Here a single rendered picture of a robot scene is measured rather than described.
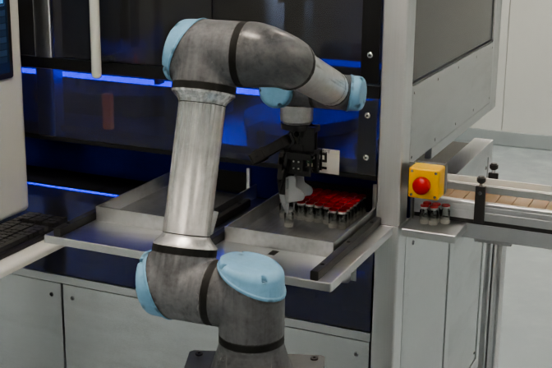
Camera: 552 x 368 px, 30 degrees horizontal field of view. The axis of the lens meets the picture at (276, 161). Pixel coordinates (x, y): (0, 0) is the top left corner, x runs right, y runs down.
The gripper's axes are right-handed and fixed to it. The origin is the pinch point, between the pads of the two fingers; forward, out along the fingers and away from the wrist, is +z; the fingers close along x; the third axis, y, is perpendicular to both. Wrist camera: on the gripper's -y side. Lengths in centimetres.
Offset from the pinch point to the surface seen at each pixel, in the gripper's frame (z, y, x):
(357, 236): 3.2, 19.3, -5.0
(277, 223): 5.0, -2.7, 0.7
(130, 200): 4.1, -42.2, -0.6
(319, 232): 5.0, 8.4, -0.6
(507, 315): 93, 20, 181
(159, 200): 5.0, -37.3, 5.4
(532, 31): 14, -30, 471
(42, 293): 40, -79, 11
